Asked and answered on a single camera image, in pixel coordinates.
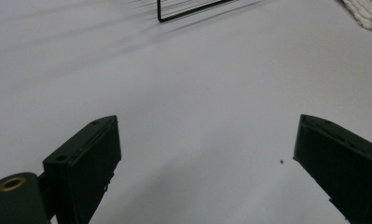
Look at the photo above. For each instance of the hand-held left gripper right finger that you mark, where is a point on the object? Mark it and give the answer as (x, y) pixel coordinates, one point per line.
(345, 168)

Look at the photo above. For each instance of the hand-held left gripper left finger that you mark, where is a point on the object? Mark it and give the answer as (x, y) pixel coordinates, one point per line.
(81, 161)

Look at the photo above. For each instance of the white towel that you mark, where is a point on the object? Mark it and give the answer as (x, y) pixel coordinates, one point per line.
(368, 14)

